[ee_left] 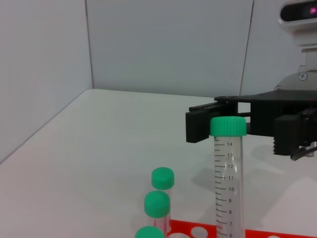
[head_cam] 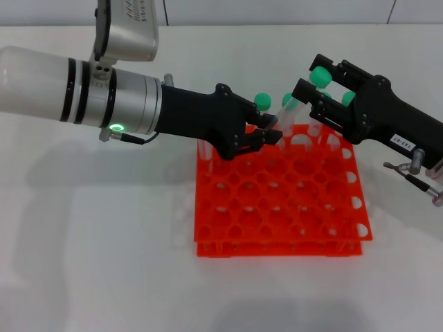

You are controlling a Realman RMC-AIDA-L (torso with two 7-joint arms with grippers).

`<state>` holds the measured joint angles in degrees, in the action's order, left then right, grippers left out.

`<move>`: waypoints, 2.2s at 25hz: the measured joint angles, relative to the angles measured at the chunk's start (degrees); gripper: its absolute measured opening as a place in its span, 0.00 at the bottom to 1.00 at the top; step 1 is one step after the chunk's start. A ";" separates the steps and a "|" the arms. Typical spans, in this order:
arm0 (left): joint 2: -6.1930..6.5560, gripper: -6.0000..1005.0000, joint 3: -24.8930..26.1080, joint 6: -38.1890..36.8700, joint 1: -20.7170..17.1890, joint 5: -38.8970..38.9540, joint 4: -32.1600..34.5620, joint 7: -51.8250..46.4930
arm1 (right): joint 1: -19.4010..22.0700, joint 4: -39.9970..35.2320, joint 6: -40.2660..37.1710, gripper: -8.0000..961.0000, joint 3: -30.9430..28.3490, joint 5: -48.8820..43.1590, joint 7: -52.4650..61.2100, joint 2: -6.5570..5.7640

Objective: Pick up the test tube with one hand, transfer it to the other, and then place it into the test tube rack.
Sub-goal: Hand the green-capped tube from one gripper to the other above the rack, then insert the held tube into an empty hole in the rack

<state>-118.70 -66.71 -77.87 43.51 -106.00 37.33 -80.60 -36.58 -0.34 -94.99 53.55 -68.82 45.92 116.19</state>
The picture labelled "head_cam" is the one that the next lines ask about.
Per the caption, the clear tube with green cap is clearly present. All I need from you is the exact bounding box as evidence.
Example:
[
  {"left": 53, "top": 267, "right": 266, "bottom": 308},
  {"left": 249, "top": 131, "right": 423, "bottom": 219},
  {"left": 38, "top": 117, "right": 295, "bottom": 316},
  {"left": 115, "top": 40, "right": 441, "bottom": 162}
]
[
  {"left": 327, "top": 91, "right": 356, "bottom": 153},
  {"left": 253, "top": 92, "right": 273, "bottom": 117},
  {"left": 307, "top": 90, "right": 333, "bottom": 153},
  {"left": 198, "top": 138, "right": 214, "bottom": 181},
  {"left": 281, "top": 92, "right": 300, "bottom": 153},
  {"left": 273, "top": 66, "right": 333, "bottom": 139}
]

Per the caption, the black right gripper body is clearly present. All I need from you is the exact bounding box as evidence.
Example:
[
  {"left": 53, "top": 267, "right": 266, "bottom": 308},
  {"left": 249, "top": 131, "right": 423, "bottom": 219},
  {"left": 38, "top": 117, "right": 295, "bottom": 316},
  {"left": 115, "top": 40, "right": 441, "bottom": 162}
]
[{"left": 341, "top": 75, "right": 443, "bottom": 169}]

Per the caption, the orange test tube rack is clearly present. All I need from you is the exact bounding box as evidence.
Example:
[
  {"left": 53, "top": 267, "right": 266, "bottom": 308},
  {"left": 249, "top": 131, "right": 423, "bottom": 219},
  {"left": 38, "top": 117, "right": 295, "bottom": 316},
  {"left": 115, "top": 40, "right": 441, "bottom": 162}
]
[{"left": 192, "top": 123, "right": 374, "bottom": 259}]

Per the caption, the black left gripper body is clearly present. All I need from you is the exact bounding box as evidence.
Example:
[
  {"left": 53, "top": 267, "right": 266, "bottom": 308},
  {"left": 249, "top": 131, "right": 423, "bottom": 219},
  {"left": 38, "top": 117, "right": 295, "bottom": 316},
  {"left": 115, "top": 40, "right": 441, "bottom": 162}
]
[{"left": 155, "top": 82, "right": 261, "bottom": 160}]

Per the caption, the black cable with metal plug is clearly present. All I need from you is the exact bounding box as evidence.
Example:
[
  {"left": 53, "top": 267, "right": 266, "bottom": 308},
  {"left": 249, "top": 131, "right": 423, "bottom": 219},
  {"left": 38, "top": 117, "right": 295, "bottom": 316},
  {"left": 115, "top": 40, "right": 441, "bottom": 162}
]
[
  {"left": 382, "top": 148, "right": 443, "bottom": 208},
  {"left": 99, "top": 128, "right": 161, "bottom": 146}
]

